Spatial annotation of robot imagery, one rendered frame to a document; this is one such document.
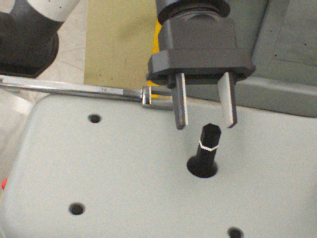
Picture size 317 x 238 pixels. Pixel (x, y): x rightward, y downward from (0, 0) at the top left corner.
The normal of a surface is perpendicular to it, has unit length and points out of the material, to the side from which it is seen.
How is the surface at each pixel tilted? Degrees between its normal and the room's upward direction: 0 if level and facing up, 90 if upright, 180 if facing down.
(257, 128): 0
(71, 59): 0
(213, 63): 30
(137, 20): 90
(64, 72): 0
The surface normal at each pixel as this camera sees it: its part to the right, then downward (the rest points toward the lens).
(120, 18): -0.05, 0.66
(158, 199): 0.12, -0.74
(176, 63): 0.20, -0.30
